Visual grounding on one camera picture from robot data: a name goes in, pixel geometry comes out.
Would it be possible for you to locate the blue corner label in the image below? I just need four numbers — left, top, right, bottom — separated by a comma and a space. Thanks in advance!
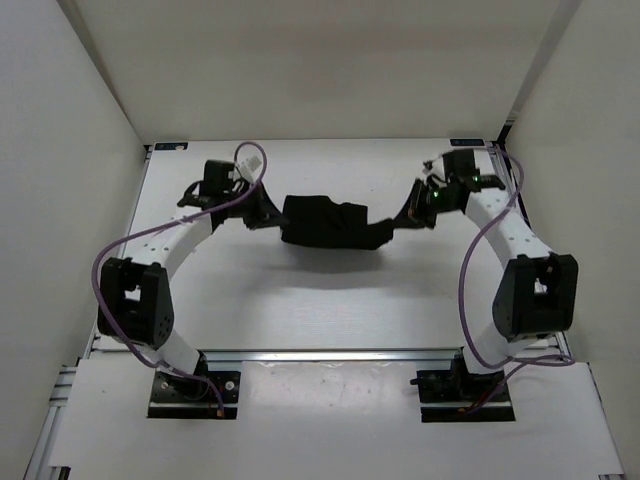
450, 138, 485, 148
153, 142, 189, 151

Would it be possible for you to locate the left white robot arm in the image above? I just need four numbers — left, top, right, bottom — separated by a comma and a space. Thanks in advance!
98, 156, 286, 400

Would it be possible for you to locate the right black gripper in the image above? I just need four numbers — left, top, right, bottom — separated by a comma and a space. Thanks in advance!
388, 178, 459, 230

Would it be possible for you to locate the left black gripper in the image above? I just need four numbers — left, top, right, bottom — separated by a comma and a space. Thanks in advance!
222, 179, 288, 230

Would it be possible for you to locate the black skirt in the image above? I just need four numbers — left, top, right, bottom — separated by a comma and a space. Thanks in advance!
281, 195, 394, 251

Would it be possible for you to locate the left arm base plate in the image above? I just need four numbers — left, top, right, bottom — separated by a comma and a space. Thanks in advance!
147, 370, 241, 420

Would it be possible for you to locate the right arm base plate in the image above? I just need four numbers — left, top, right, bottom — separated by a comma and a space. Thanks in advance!
409, 354, 516, 423

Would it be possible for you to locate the left blue corner label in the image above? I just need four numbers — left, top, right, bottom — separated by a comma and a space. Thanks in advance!
153, 142, 189, 151

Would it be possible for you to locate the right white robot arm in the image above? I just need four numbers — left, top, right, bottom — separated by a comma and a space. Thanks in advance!
394, 148, 579, 400

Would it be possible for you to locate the right blue corner label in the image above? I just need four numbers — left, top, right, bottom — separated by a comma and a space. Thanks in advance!
450, 138, 485, 148

